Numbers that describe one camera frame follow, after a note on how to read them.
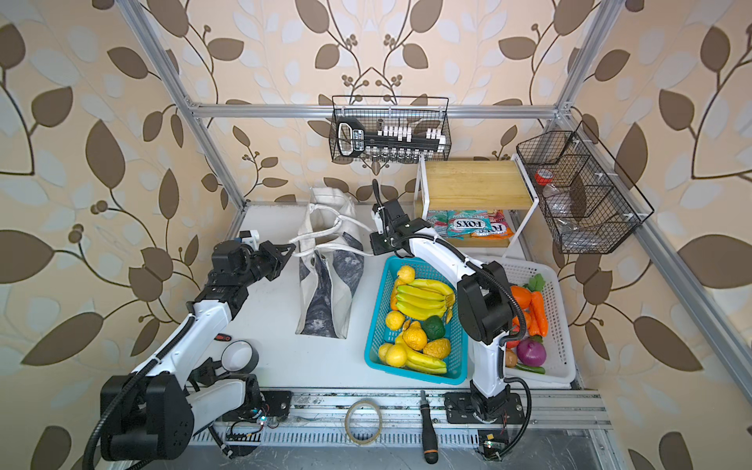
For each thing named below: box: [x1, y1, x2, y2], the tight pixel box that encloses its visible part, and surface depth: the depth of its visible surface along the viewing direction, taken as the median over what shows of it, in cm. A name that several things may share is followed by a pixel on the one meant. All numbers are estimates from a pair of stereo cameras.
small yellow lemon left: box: [385, 310, 406, 331], surface depth 87 cm
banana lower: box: [395, 332, 448, 375], surface depth 79 cm
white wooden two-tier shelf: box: [414, 153, 540, 257], surface depth 84 cm
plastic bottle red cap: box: [534, 169, 580, 234], surface depth 77 cm
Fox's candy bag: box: [426, 209, 516, 240], surface depth 91 cm
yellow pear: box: [396, 265, 417, 284], surface depth 92 cm
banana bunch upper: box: [395, 278, 456, 325], surface depth 90 cm
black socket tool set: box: [336, 116, 447, 158], surface depth 85 cm
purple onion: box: [517, 337, 548, 368], surface depth 79 cm
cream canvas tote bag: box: [287, 188, 376, 339], surface depth 86 cm
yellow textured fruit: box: [402, 321, 428, 352], surface depth 82 cm
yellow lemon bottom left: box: [377, 342, 408, 369], surface depth 76 cm
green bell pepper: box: [422, 315, 446, 340], surface depth 84 cm
